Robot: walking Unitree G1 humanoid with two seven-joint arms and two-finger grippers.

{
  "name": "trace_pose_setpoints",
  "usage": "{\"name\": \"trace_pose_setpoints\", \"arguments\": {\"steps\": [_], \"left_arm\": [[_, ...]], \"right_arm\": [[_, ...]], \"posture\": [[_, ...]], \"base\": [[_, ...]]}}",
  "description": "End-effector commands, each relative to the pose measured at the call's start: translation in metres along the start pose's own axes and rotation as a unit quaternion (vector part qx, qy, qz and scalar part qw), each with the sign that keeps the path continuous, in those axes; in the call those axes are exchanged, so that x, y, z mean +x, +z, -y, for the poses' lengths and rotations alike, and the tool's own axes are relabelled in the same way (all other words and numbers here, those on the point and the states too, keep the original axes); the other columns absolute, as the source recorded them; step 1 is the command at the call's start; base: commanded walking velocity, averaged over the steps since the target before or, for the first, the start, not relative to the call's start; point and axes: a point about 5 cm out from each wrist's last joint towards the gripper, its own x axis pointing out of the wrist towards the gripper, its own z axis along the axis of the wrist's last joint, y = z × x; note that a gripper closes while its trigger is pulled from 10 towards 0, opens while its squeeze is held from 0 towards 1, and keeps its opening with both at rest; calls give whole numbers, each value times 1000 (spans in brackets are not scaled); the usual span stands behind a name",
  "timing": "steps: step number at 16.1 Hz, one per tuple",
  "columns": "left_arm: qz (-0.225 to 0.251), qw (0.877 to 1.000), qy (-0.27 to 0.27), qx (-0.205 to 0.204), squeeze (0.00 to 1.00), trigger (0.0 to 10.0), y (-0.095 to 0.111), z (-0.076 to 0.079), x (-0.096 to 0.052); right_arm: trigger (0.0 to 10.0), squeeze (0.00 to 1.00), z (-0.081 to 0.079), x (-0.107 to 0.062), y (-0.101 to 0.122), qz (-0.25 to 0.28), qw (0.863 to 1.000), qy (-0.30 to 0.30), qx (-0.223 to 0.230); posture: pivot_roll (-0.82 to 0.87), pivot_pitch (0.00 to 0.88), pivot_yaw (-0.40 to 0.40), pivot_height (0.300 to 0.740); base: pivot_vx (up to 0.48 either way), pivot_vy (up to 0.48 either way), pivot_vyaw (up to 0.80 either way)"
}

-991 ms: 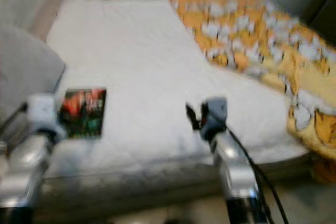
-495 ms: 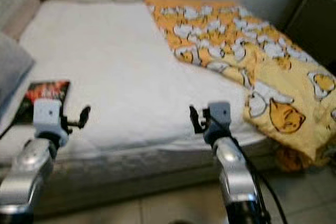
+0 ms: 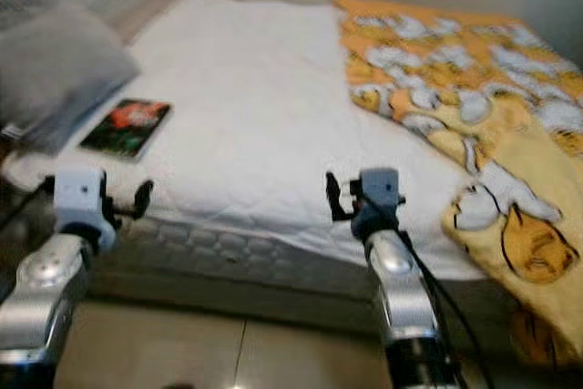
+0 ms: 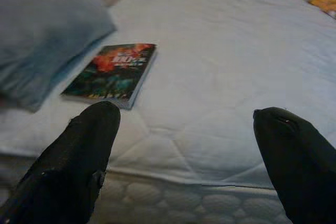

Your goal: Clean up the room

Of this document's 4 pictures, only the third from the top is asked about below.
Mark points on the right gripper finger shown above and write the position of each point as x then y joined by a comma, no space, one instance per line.
336,198

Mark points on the red green cover book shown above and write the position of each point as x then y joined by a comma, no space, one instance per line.
127,129

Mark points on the grey pillow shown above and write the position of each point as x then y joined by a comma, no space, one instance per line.
55,70

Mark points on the yellow cartoon egg blanket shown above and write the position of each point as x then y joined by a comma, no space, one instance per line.
446,70

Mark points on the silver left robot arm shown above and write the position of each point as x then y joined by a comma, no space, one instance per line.
46,298

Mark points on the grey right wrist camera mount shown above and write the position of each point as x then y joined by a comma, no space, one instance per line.
381,189

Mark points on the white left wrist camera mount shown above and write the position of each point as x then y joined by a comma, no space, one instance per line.
77,196

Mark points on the beige upholstered bed frame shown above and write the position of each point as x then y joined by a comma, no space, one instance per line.
237,293

